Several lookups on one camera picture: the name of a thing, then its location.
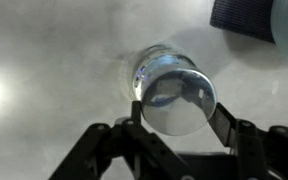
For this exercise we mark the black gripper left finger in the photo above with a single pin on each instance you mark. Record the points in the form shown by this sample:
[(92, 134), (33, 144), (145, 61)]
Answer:
[(136, 111)]

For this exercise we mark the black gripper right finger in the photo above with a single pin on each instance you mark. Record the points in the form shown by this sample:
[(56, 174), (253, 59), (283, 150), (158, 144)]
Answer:
[(223, 124)]

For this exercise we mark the round silver lid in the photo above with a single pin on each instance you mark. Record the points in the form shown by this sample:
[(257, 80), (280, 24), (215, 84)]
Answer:
[(179, 102)]

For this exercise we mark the silver candle jar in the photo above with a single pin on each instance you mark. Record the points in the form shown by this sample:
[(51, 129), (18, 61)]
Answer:
[(152, 62)]

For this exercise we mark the dark blue placemat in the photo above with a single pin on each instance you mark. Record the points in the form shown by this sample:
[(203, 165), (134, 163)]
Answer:
[(247, 17)]

